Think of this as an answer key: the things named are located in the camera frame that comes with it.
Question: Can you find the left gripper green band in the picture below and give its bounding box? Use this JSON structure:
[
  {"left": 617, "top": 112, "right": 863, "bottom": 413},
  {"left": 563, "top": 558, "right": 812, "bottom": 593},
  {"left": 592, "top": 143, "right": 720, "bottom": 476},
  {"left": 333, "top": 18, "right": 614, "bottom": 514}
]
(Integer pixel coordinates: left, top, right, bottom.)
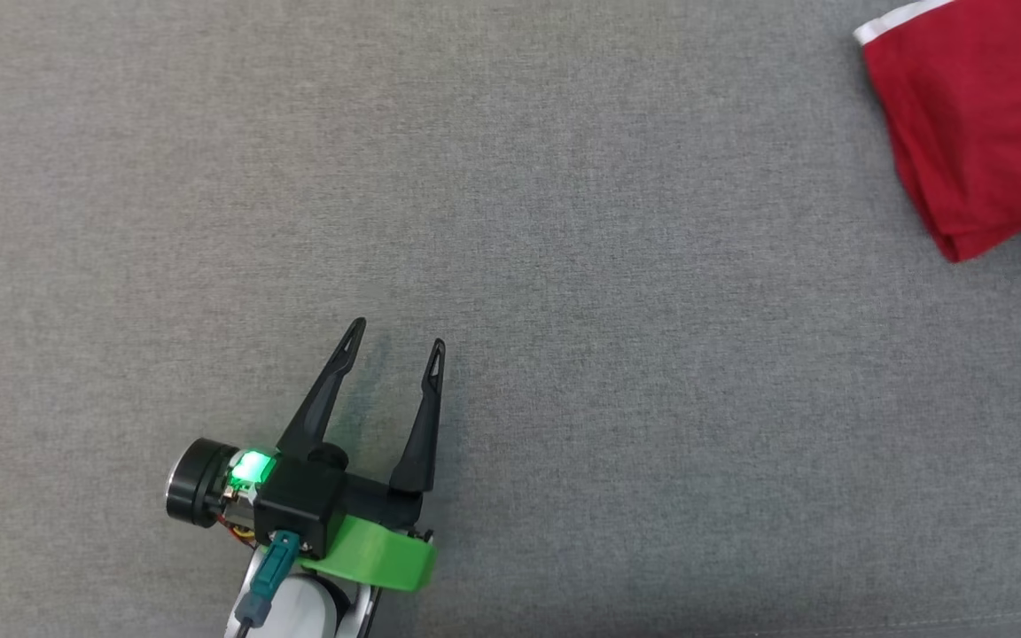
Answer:
[{"left": 165, "top": 316, "right": 448, "bottom": 594}]

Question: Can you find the red white striped jersey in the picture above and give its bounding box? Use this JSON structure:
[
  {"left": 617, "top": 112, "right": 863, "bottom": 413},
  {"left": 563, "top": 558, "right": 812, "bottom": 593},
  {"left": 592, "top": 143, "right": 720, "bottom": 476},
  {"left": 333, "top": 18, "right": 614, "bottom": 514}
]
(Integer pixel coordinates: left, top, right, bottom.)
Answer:
[{"left": 853, "top": 0, "right": 1021, "bottom": 265}]

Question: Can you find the teal left camera connector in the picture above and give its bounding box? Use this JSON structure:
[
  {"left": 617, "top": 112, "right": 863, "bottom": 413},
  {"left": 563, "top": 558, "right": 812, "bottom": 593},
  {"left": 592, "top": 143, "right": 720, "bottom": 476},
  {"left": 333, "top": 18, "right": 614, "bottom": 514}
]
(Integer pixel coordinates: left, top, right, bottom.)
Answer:
[{"left": 234, "top": 530, "right": 302, "bottom": 635}]

